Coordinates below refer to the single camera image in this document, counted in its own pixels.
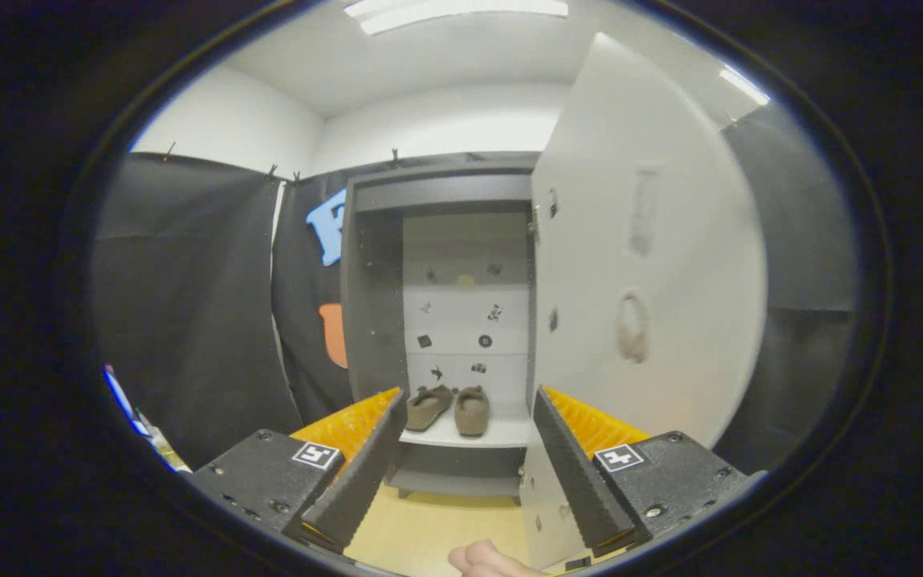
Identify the brown plush shoe with bow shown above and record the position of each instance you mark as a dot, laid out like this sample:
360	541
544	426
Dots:
472	413
428	409

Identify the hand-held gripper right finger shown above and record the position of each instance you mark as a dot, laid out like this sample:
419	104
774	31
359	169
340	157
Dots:
578	481

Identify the colourful blurred items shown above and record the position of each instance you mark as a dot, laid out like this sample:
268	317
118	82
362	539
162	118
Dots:
118	393

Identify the white shoe cabinet door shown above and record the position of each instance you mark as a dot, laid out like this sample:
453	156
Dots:
686	240

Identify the white cabinet shelf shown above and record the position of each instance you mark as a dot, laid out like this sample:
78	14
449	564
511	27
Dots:
501	429

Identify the large ceiling light panel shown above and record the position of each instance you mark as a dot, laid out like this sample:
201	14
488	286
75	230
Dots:
461	12

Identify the black backdrop cloth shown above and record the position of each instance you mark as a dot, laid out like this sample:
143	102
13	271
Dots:
189	304

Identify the grey shoe cabinet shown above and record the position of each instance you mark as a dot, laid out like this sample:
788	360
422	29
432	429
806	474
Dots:
373	320

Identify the small ceiling light panel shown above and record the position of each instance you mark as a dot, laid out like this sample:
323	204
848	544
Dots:
743	86

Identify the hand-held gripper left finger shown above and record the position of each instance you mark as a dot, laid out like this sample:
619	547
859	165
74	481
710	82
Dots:
361	481

